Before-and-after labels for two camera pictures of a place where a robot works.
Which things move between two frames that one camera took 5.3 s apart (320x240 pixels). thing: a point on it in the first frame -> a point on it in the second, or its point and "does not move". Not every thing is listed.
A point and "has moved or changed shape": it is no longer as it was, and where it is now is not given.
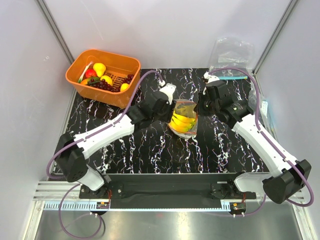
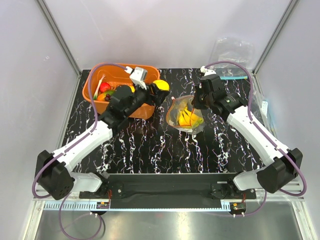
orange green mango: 85,81 -> 102,96
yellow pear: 100,68 has moved or changed shape
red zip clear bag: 183,122 has moved or changed shape
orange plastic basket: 106,78 has moved or changed shape
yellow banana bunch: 180,123 -> 186,118
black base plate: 167,190 does not move
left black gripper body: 165,115 -> 142,96
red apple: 90,73 -> 105,86
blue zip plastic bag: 228,52 does not move
